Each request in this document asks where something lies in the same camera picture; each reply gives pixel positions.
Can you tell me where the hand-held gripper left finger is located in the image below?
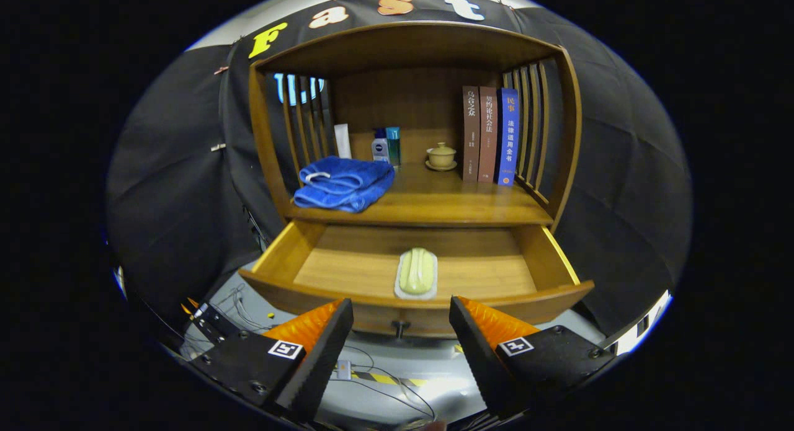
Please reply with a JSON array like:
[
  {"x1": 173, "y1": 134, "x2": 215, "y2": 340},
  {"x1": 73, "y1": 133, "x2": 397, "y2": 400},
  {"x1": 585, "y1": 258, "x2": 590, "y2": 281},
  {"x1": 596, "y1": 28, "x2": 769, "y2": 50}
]
[{"x1": 186, "y1": 298, "x2": 354, "y2": 419}]

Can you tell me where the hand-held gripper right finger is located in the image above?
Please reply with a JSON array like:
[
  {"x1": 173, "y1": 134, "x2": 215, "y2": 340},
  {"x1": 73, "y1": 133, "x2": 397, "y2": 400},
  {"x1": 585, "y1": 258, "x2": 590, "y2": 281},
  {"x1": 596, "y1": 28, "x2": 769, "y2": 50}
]
[{"x1": 449, "y1": 296, "x2": 616, "y2": 419}]

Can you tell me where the wooden drawer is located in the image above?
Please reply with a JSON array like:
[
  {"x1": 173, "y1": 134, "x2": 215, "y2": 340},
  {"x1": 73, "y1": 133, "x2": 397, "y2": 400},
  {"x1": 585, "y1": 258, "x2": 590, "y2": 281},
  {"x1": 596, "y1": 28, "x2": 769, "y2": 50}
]
[{"x1": 239, "y1": 219, "x2": 595, "y2": 340}]

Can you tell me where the pale green soap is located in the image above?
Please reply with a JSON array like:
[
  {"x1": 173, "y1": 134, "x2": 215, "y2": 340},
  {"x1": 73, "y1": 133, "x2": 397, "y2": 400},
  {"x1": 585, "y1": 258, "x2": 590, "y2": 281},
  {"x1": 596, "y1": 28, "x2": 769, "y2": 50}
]
[{"x1": 399, "y1": 247, "x2": 435, "y2": 295}]

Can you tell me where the wooden countertop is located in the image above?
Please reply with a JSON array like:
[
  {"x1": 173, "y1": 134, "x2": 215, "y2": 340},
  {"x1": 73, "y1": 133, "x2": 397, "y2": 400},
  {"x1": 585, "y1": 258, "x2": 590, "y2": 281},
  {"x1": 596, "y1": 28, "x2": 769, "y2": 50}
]
[{"x1": 284, "y1": 161, "x2": 554, "y2": 227}]

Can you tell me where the wooden cabinet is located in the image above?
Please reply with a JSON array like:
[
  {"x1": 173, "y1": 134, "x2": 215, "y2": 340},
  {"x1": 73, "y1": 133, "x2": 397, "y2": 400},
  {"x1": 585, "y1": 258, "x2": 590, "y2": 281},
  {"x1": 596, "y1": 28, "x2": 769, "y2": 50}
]
[{"x1": 248, "y1": 20, "x2": 582, "y2": 233}]

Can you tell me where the yellow black striped tape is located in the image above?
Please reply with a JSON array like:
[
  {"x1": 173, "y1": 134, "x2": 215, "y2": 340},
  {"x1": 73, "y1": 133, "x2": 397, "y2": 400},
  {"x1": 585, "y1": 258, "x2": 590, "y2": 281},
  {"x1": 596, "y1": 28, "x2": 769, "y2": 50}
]
[{"x1": 350, "y1": 370, "x2": 429, "y2": 388}]

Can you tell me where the small black electronic box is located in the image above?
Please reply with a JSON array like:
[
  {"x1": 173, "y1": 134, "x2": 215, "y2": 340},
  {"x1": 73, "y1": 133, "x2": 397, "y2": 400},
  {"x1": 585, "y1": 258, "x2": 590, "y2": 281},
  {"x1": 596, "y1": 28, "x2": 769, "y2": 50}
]
[{"x1": 186, "y1": 300, "x2": 239, "y2": 345}]

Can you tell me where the folded blue towel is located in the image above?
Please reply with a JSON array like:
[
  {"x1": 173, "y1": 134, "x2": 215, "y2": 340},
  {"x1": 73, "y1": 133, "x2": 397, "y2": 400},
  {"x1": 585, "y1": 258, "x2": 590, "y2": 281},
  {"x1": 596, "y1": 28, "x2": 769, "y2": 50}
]
[{"x1": 293, "y1": 156, "x2": 396, "y2": 213}]

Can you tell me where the beige lidded teacup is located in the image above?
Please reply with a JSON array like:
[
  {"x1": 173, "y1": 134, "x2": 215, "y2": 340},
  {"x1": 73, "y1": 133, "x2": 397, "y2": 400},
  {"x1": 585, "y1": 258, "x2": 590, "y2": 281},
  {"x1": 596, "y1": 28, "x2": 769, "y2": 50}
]
[{"x1": 425, "y1": 142, "x2": 458, "y2": 172}]

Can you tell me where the blue book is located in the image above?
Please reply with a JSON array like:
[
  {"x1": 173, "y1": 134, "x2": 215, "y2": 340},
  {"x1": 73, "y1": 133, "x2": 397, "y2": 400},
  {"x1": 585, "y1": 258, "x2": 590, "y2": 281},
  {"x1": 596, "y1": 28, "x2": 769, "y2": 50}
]
[{"x1": 496, "y1": 87, "x2": 519, "y2": 187}]

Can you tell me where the reddish brown book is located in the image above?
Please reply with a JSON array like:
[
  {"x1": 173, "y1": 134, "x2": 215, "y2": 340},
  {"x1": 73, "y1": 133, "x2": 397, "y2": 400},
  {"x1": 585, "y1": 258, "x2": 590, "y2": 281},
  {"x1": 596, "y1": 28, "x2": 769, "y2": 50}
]
[{"x1": 478, "y1": 86, "x2": 499, "y2": 184}]

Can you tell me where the dark brown book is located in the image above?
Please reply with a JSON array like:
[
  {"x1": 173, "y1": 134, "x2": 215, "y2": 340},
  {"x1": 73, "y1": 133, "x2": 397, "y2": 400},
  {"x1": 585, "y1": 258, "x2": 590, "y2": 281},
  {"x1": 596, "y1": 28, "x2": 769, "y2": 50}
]
[{"x1": 462, "y1": 86, "x2": 481, "y2": 182}]

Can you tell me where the black backdrop cloth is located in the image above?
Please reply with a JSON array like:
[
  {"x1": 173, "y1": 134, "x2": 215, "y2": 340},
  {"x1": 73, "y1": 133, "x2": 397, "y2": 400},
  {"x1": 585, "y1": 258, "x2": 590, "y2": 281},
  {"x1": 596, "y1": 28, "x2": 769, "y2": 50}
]
[{"x1": 105, "y1": 0, "x2": 692, "y2": 339}]

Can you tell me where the thin grey floor cable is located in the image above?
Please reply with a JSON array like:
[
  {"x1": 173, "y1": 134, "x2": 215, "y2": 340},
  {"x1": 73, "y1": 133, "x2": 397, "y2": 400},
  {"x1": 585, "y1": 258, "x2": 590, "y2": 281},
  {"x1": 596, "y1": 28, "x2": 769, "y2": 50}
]
[{"x1": 332, "y1": 347, "x2": 435, "y2": 419}]

